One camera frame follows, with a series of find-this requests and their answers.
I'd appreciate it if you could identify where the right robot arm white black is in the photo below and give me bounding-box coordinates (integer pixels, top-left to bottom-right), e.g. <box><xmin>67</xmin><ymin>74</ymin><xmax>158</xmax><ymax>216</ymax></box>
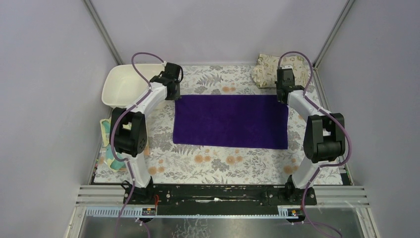
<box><xmin>275</xmin><ymin>66</ymin><xmax>346</xmax><ymax>200</ymax></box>

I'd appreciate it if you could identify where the white cable duct strip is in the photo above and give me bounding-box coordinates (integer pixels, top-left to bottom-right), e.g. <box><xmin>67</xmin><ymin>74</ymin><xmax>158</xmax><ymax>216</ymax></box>
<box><xmin>85</xmin><ymin>207</ymin><xmax>157</xmax><ymax>218</ymax></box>

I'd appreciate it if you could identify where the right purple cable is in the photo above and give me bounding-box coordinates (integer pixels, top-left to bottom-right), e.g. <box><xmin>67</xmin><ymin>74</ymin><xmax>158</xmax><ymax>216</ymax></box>
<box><xmin>277</xmin><ymin>51</ymin><xmax>352</xmax><ymax>238</ymax></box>

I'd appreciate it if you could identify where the yellow teal patterned towel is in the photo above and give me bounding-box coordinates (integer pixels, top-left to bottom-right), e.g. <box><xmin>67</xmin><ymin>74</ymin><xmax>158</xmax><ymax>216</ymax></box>
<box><xmin>100</xmin><ymin>119</ymin><xmax>126</xmax><ymax>172</ymax></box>

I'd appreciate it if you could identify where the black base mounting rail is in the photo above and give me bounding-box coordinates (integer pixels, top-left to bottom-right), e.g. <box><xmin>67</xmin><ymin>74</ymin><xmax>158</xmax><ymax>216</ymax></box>
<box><xmin>121</xmin><ymin>181</ymin><xmax>317</xmax><ymax>216</ymax></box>

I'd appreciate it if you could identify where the purple cable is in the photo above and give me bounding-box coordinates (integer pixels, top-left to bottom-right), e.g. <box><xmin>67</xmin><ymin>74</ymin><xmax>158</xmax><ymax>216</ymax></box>
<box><xmin>277</xmin><ymin>51</ymin><xmax>352</xmax><ymax>238</ymax></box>
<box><xmin>109</xmin><ymin>52</ymin><xmax>166</xmax><ymax>238</ymax></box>

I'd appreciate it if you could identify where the purple towel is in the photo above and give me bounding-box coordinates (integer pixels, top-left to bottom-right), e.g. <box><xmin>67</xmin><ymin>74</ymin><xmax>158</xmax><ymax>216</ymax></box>
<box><xmin>173</xmin><ymin>95</ymin><xmax>288</xmax><ymax>150</ymax></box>

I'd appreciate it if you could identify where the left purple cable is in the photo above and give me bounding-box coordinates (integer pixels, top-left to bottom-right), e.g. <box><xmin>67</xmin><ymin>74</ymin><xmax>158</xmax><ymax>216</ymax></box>
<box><xmin>109</xmin><ymin>52</ymin><xmax>166</xmax><ymax>238</ymax></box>

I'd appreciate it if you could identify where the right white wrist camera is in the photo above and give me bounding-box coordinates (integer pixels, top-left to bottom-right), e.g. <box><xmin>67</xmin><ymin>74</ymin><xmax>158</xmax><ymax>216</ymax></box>
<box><xmin>280</xmin><ymin>64</ymin><xmax>293</xmax><ymax>70</ymax></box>

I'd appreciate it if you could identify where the white rectangular basin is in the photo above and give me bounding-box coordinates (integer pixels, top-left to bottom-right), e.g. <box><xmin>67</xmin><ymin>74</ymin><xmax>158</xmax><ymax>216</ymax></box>
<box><xmin>102</xmin><ymin>64</ymin><xmax>167</xmax><ymax>114</ymax></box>

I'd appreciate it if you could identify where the cream patterned folded towel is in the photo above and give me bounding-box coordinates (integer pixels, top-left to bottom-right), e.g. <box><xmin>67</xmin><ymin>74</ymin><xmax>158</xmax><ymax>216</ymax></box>
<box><xmin>251</xmin><ymin>54</ymin><xmax>311</xmax><ymax>88</ymax></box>

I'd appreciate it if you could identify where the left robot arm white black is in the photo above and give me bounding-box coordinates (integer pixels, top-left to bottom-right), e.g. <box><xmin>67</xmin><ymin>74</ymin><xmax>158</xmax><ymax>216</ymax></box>
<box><xmin>109</xmin><ymin>62</ymin><xmax>184</xmax><ymax>188</ymax></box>

